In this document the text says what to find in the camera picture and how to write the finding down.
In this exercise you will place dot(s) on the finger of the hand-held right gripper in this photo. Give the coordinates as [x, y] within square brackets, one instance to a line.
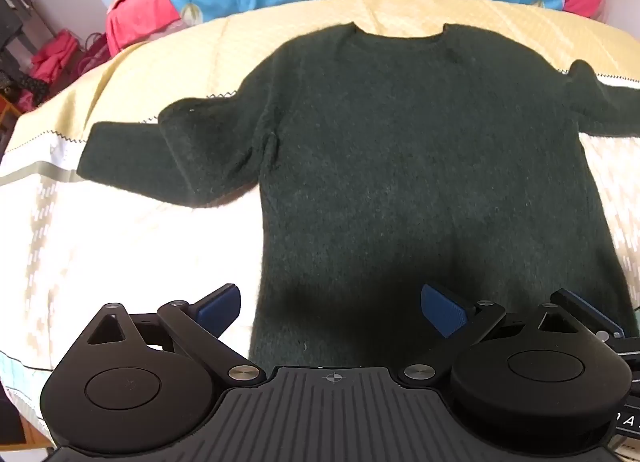
[590, 314]

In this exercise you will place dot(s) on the red bed sheet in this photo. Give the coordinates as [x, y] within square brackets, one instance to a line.
[135, 17]

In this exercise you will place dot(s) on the pink bag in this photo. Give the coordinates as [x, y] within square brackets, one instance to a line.
[91, 53]

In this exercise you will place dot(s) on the red bag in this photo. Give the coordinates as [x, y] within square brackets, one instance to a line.
[52, 54]

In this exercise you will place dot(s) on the dark furniture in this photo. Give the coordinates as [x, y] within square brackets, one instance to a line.
[12, 12]

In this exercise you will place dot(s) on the dark green knit sweater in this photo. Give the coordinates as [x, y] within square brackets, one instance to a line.
[400, 142]

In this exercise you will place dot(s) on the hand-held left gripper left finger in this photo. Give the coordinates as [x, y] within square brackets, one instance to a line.
[220, 312]

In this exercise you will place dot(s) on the yellow and white quilted bedspread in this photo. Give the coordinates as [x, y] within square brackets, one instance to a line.
[165, 67]

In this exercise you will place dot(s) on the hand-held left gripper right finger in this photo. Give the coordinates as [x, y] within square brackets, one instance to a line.
[442, 312]

